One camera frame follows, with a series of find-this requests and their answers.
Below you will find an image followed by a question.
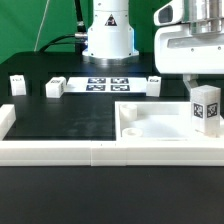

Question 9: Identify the white thin cable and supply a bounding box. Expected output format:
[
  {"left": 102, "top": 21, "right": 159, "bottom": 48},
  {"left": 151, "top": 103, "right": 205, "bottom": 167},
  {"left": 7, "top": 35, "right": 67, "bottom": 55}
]
[{"left": 33, "top": 0, "right": 52, "bottom": 53}]

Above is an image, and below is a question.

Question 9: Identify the white U-shaped obstacle fence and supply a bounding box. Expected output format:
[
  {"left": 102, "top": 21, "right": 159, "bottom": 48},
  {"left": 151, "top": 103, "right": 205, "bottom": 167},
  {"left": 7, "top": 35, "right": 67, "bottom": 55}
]
[{"left": 0, "top": 104, "right": 224, "bottom": 166}]

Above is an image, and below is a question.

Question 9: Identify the white square tabletop part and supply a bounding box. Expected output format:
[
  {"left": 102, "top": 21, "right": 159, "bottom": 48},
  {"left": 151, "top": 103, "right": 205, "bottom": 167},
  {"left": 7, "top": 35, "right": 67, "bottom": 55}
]
[{"left": 115, "top": 101, "right": 224, "bottom": 141}]

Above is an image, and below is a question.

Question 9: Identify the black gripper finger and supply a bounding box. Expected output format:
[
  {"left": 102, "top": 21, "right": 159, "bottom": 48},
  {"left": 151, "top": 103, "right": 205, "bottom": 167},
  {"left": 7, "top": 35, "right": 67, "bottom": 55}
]
[{"left": 183, "top": 74, "right": 198, "bottom": 92}]

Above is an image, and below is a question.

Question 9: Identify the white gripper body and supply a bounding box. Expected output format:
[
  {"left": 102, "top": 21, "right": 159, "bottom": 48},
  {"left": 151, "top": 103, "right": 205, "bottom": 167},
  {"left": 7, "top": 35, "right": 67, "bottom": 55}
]
[{"left": 154, "top": 25, "right": 224, "bottom": 74}]

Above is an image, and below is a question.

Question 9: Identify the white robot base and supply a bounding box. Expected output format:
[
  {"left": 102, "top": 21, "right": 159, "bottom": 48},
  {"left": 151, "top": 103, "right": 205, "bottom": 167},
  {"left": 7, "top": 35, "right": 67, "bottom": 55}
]
[{"left": 82, "top": 0, "right": 139, "bottom": 65}]

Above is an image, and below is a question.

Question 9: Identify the white marker sheet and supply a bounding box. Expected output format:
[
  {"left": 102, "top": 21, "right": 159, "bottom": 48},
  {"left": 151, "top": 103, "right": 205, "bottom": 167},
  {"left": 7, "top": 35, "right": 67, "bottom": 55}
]
[{"left": 65, "top": 77, "right": 147, "bottom": 93}]

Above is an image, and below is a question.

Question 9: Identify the black cable bundle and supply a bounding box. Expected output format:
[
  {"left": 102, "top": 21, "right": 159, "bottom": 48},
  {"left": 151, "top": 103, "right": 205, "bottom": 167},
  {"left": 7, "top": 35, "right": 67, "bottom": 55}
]
[{"left": 39, "top": 0, "right": 90, "bottom": 54}]

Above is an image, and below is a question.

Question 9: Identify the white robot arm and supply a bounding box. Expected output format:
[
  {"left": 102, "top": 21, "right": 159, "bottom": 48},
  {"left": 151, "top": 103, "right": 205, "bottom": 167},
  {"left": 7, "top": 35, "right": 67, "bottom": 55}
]
[{"left": 154, "top": 0, "right": 224, "bottom": 91}]

